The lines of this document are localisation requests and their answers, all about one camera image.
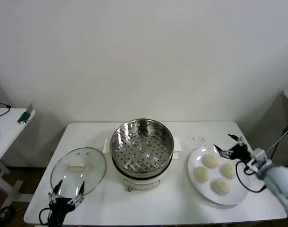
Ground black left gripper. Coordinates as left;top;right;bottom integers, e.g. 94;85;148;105
48;179;86;225

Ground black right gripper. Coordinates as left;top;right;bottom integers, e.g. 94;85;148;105
213;133;252;166

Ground white steamed baozi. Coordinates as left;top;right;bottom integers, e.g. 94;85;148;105
202;154;221;169
192;166;210;183
210;178;231;196
219;163;236;179

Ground glass lid with cream handle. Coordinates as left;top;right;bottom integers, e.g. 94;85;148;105
50;147;107;197

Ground perforated steel steamer basket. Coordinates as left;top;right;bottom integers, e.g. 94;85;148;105
103;119;183;178

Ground brown crumbs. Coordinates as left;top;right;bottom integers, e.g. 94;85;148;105
187;136;207;146

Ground white round plate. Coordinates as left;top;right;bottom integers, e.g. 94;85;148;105
187;146;251;206

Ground cream electric cooker base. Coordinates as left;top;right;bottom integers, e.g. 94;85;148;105
112;151;180;192

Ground white side table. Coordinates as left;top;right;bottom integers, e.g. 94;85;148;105
0;107;37;209

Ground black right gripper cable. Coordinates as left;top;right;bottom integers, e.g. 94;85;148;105
235;160;268;193

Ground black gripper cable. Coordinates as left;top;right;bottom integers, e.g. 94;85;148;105
38;207;52;225
235;160;268;193

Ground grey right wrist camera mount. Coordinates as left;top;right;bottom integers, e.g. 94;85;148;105
247;148;273;181

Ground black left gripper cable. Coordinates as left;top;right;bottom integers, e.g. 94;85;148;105
38;207;52;225

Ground black hanging cable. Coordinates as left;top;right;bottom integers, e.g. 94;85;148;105
271;139;284;162

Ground black floor cables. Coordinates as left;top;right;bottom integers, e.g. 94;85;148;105
0;205;17;222

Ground green-handled metal tool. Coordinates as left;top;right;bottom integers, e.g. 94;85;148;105
17;103;35;125

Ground black cable on side table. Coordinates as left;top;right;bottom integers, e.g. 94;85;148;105
0;102;12;117

